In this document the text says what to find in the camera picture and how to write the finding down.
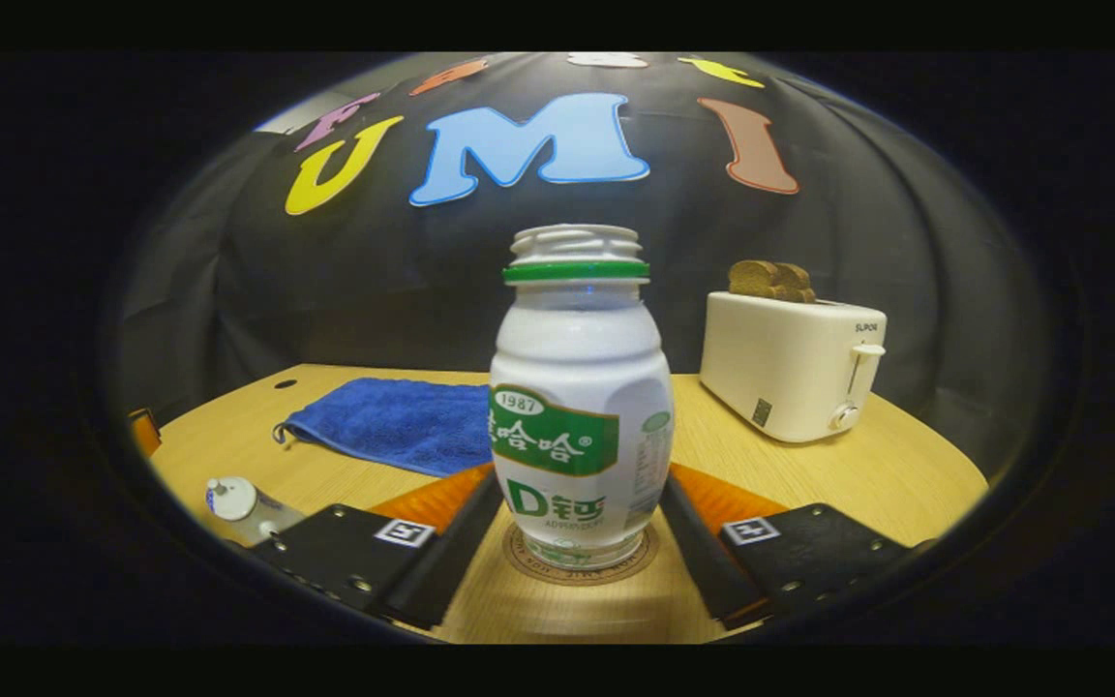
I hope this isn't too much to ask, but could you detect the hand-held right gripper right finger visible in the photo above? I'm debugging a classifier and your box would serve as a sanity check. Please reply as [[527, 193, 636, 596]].
[[659, 463, 917, 630]]

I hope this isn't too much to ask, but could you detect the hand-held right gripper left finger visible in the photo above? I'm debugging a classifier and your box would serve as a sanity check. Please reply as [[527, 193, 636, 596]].
[[250, 465, 505, 630]]

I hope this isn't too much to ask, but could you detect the round wooden coaster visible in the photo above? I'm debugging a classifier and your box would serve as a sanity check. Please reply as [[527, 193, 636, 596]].
[[502, 523, 661, 587]]

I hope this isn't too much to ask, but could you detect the white teacup lid blue print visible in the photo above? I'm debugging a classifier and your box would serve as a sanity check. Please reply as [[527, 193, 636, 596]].
[[206, 476, 258, 524]]

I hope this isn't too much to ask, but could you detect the white ceramic teacup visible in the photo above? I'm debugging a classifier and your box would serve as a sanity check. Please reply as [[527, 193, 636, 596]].
[[219, 489, 307, 548]]

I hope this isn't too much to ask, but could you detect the white water bottle green label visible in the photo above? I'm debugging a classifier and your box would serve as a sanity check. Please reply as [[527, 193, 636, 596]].
[[490, 225, 675, 570]]

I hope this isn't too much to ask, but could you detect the blue towel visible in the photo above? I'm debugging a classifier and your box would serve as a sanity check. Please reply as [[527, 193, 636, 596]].
[[273, 378, 496, 478]]

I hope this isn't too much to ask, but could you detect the white toaster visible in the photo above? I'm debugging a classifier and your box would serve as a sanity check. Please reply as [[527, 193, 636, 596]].
[[699, 290, 888, 444]]

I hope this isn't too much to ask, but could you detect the brown bread slice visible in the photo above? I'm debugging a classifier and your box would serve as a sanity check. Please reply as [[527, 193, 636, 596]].
[[729, 259, 779, 298], [772, 263, 818, 305]]

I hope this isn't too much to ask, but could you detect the black backdrop cloth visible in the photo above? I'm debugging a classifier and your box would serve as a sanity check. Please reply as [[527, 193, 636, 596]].
[[117, 53, 1047, 475]]

